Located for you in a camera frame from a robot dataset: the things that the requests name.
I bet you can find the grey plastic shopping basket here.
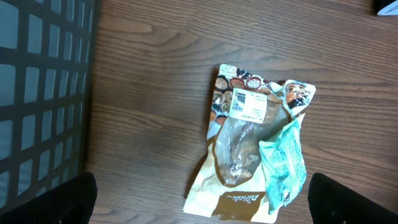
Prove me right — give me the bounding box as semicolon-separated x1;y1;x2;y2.
1;0;101;212

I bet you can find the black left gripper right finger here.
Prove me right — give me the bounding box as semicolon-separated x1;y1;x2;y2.
308;172;397;224

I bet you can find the dried mushroom pouch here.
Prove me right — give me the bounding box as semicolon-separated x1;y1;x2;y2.
183;64;316;223

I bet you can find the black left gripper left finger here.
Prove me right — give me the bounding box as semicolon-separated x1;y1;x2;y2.
1;172;98;224

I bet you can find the white barcode scanner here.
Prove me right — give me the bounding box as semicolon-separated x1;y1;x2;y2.
374;0;398;16

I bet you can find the green tissue packet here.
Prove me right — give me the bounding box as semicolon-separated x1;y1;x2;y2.
259;118;307;214

